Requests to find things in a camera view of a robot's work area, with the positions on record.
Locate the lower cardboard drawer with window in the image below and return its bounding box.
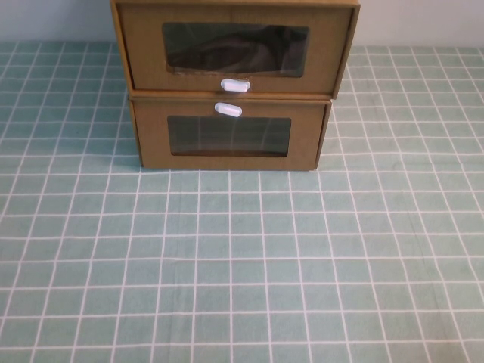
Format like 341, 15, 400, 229
129, 95, 331, 172

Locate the white tilted drawer handle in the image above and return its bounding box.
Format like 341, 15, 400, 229
213, 101, 244, 119

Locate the cardboard drawer with straight handle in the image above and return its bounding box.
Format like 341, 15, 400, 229
116, 3, 355, 95

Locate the cardboard drawer with tilted handle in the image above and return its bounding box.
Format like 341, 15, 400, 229
132, 99, 327, 170

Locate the green checked tablecloth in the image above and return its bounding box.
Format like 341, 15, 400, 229
0, 40, 484, 363

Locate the cardboard shell of taller box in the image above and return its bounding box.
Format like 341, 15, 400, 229
110, 0, 359, 101

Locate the white straight drawer handle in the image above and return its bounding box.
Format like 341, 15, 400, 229
219, 77, 252, 93

